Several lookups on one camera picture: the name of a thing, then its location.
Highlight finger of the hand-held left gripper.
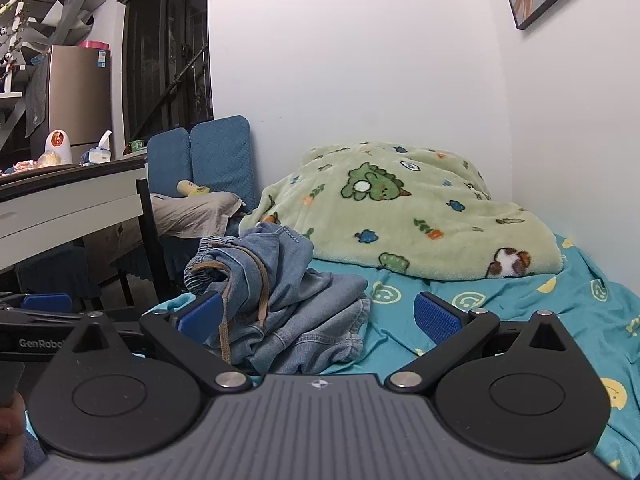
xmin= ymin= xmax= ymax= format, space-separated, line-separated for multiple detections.
xmin=0 ymin=292 xmax=101 ymax=319

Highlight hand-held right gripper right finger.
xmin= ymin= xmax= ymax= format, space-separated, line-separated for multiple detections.
xmin=385 ymin=291 xmax=596 ymax=393

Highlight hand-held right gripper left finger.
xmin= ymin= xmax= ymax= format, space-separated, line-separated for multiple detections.
xmin=52 ymin=291 xmax=253 ymax=394

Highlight blue denim pants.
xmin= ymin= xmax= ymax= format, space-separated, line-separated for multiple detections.
xmin=184 ymin=222 xmax=372 ymax=376

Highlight person's left hand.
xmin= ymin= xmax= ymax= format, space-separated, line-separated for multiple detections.
xmin=0 ymin=392 xmax=27 ymax=466

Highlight blue covered dining chair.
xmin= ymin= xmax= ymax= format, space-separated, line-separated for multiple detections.
xmin=110 ymin=127 xmax=193 ymax=307
xmin=15 ymin=240 xmax=103 ymax=308

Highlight teal smiley print bed sheet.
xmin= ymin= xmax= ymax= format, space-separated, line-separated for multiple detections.
xmin=150 ymin=232 xmax=640 ymax=476

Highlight white table with black legs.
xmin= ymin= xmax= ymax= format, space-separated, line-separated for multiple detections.
xmin=0 ymin=152 xmax=173 ymax=306

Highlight green printed fleece blanket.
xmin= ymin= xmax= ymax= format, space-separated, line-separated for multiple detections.
xmin=239 ymin=142 xmax=563 ymax=281

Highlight white device with orange face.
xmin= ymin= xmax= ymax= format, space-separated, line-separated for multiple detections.
xmin=44 ymin=130 xmax=71 ymax=166

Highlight tissue pack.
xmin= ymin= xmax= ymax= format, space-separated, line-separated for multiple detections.
xmin=80 ymin=130 xmax=113 ymax=166

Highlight blue quilted cushions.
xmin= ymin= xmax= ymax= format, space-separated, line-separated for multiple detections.
xmin=165 ymin=115 xmax=258 ymax=281

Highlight dark hanging towel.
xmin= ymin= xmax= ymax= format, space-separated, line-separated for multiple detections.
xmin=25 ymin=57 xmax=51 ymax=138

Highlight silver refrigerator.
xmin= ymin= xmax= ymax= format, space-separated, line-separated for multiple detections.
xmin=30 ymin=45 xmax=112 ymax=163

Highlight dark window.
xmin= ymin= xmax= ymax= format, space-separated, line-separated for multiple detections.
xmin=121 ymin=0 xmax=216 ymax=143

